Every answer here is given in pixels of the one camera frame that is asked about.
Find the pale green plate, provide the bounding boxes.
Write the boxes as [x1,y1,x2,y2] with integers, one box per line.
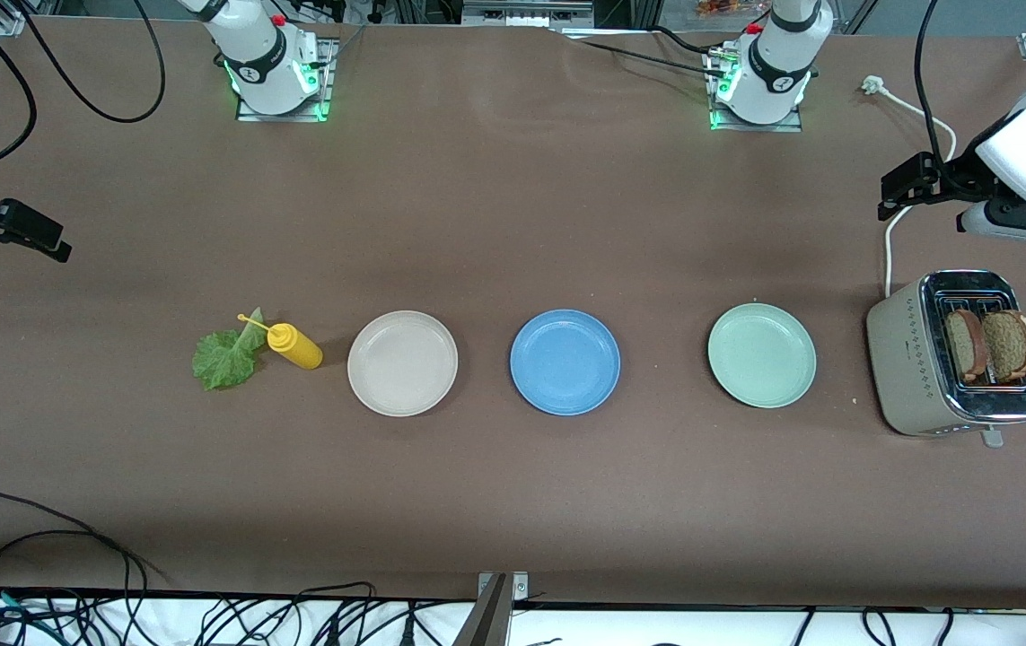
[707,303,817,409]

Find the brown bread slice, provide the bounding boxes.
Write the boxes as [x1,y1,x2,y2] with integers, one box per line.
[943,310,989,385]
[982,310,1026,382]

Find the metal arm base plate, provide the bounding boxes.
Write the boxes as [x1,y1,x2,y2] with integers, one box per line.
[708,49,803,133]
[236,38,335,123]

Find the off-white plate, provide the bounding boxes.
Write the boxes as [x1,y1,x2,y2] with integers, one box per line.
[347,310,459,417]

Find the blue plate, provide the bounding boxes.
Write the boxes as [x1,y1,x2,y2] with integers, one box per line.
[510,310,621,416]

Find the yellow squeeze bottle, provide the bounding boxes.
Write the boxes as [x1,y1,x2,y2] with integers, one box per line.
[237,312,324,371]

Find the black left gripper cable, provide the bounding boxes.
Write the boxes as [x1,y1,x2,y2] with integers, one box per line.
[913,0,944,167]

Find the small metal table bracket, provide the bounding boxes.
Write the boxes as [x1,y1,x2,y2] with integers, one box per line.
[477,572,530,600]

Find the green lettuce leaf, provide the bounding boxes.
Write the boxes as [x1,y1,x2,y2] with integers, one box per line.
[191,308,267,392]

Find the black cable on table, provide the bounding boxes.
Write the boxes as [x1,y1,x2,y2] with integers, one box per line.
[556,30,722,80]

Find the grey equipment box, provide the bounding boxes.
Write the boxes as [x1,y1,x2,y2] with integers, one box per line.
[461,0,596,28]

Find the beige chrome-topped toaster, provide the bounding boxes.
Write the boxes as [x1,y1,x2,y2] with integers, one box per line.
[866,269,1026,448]

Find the black looped cable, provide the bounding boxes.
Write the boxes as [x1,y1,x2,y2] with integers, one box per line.
[10,0,166,124]

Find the dark metal bar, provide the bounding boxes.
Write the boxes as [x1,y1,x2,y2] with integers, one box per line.
[452,574,513,646]

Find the black floor cable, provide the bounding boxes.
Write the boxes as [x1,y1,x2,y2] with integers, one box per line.
[0,529,150,629]
[198,581,379,646]
[0,489,136,593]

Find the white toaster power cable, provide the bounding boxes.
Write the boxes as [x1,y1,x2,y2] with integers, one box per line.
[862,75,958,299]

